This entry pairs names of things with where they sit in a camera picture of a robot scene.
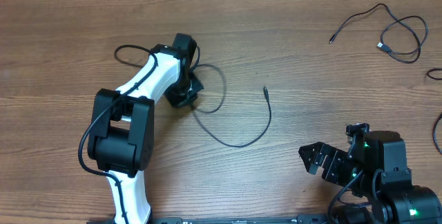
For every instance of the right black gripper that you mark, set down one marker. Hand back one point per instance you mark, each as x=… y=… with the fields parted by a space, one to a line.
x=335 y=157

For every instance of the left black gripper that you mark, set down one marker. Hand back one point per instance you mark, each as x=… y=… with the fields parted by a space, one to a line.
x=179 y=102

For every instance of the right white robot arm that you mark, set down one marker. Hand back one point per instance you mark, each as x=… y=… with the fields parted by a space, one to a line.
x=375 y=180

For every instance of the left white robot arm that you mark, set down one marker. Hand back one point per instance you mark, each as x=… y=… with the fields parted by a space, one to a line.
x=120 y=137

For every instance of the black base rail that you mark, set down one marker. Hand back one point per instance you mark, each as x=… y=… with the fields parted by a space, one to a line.
x=299 y=219

